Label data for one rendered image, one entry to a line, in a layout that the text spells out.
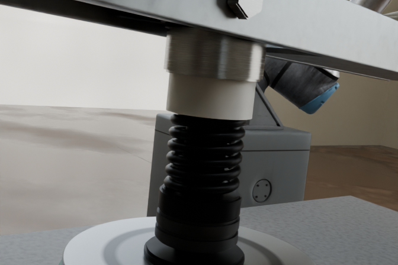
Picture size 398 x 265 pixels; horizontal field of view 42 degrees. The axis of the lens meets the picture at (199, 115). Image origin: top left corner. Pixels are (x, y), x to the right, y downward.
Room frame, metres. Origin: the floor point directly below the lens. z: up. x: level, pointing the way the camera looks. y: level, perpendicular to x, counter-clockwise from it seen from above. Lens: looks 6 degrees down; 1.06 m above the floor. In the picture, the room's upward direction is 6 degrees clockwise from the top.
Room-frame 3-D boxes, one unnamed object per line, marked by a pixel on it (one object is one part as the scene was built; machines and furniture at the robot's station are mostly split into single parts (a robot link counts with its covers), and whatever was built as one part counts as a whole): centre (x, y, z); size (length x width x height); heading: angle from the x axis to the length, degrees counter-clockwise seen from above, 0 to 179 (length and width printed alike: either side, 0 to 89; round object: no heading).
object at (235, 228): (0.42, -0.01, 0.93); 0.07 x 0.07 x 0.01
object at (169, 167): (0.42, -0.01, 0.99); 0.06 x 0.06 x 0.09
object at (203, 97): (0.42, -0.01, 1.03); 0.07 x 0.07 x 0.04
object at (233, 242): (0.42, -0.01, 0.91); 0.07 x 0.07 x 0.01
